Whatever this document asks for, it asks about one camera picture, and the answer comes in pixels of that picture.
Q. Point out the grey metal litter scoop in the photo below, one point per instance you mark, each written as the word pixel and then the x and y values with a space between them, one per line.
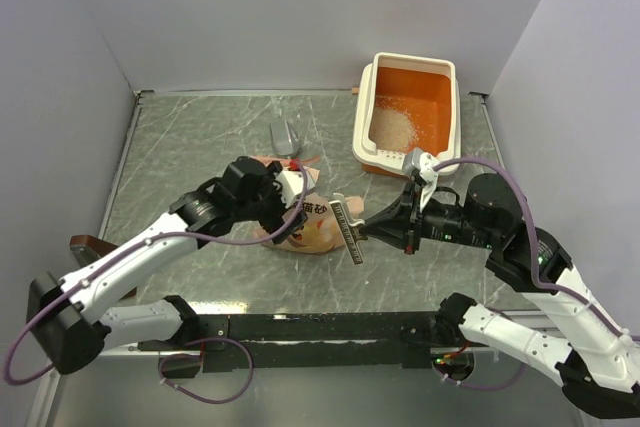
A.
pixel 284 140

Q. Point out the black mounting base rail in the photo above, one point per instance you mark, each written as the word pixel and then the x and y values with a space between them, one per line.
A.
pixel 405 339

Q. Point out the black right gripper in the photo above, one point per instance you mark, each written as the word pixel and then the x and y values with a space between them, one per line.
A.
pixel 400 224

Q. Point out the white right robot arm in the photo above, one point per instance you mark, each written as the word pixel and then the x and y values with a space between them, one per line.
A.
pixel 595 362

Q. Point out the brown dustpan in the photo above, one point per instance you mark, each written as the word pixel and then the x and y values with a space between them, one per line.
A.
pixel 87 249

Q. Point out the orange and white litter box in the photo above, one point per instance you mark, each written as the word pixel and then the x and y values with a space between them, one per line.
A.
pixel 394 74

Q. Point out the pink cat litter bag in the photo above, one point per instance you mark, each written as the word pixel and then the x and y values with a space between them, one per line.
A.
pixel 320 234

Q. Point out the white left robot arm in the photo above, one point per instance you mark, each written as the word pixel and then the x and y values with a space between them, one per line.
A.
pixel 76 317

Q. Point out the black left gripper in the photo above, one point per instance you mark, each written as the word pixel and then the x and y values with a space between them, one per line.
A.
pixel 275 222

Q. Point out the clean litter pile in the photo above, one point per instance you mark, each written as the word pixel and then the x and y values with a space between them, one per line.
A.
pixel 401 123

